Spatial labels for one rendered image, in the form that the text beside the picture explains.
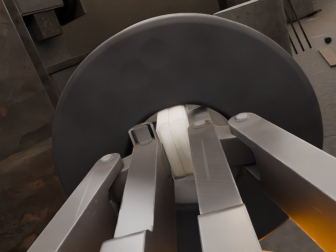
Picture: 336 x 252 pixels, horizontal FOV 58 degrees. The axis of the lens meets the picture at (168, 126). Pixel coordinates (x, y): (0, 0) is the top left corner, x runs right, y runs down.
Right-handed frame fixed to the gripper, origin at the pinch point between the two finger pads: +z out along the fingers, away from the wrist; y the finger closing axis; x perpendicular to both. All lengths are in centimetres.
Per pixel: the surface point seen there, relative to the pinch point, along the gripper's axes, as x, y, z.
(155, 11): -8, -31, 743
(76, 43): -13, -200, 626
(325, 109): -102, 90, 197
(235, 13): -19, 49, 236
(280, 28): -41, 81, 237
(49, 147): -6.1, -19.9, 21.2
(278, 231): -97, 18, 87
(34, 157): -6.3, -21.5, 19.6
